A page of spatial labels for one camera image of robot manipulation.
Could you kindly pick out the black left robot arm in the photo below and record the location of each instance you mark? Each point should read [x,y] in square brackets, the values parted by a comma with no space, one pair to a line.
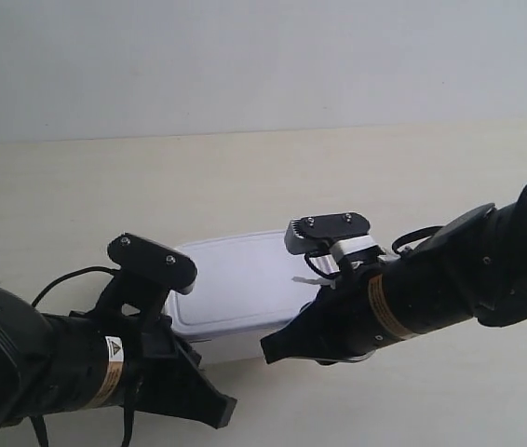
[122,353]

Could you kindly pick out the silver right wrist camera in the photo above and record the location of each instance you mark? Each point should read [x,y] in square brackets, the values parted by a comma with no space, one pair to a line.
[318,233]

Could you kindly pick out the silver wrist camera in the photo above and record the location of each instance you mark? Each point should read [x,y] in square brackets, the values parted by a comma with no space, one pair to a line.
[154,261]
[318,233]

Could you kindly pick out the white lidded plastic container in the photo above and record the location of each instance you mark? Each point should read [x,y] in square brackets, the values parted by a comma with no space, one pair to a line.
[247,287]

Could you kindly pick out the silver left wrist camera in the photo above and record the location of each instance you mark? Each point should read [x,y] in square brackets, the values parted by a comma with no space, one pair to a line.
[154,261]

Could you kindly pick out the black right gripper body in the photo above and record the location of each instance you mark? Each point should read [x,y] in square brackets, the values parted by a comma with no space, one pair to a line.
[339,324]

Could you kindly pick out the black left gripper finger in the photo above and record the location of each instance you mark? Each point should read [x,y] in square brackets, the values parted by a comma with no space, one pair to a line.
[180,390]

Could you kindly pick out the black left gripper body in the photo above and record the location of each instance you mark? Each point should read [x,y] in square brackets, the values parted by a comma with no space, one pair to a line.
[130,308]

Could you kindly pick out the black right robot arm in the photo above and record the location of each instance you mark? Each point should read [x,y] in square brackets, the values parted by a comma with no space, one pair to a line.
[474,267]

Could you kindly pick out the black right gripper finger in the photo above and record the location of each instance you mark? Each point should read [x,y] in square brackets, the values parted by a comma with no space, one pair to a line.
[301,338]

